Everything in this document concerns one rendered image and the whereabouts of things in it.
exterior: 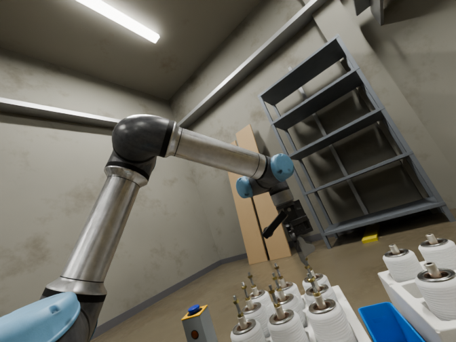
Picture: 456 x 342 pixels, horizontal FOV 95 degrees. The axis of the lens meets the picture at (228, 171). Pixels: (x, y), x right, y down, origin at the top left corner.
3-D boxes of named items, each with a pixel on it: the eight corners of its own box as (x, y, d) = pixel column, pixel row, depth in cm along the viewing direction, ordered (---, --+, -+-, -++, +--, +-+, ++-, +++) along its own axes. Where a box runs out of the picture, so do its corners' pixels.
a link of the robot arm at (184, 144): (119, 87, 47) (296, 150, 62) (120, 116, 56) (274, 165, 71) (99, 128, 41) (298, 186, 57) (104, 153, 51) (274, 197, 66)
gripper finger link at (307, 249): (321, 262, 66) (309, 233, 69) (303, 268, 67) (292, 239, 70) (321, 261, 69) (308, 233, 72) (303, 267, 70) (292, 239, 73)
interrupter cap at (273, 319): (294, 322, 56) (293, 319, 56) (267, 328, 58) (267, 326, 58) (295, 309, 63) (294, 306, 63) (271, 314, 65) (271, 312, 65)
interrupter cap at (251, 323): (230, 330, 65) (229, 327, 65) (252, 317, 67) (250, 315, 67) (236, 339, 58) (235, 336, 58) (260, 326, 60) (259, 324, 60)
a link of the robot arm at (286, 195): (269, 195, 74) (271, 197, 82) (275, 207, 73) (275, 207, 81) (290, 188, 73) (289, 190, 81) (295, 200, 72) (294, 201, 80)
